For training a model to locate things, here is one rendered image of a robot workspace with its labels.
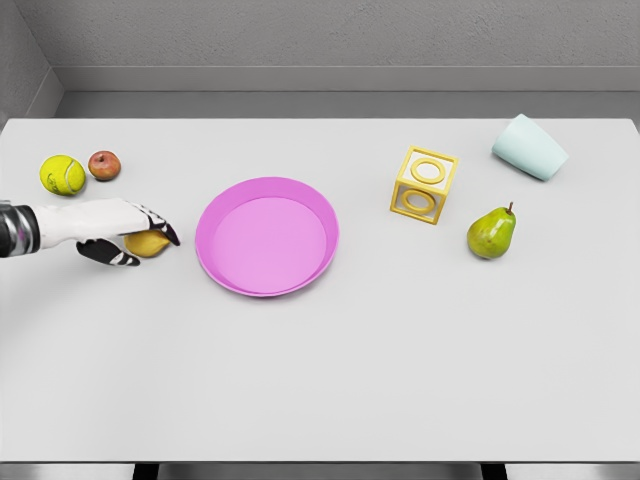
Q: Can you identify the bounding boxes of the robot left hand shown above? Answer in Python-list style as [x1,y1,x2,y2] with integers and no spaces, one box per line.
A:
[70,197,182,268]

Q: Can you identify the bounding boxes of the yellow lemon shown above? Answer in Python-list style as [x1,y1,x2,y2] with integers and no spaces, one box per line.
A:
[122,229,173,259]

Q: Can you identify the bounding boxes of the pink round plate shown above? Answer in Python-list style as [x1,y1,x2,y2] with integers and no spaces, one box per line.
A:
[194,176,341,300]

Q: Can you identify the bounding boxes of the red apple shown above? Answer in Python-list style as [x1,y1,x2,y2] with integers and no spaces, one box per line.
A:
[87,150,122,182]

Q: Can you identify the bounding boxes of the yellow-green tennis ball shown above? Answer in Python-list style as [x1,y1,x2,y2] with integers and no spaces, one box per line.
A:
[39,154,87,197]

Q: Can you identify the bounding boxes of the green pear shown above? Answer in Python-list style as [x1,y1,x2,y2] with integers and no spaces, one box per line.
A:
[466,201,518,261]

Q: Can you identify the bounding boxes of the pale blue cup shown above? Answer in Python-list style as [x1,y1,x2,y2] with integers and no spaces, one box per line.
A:
[491,113,570,183]

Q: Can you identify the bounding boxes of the yellow hollow ring cube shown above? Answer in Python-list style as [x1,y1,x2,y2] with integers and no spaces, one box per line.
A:
[389,144,460,226]

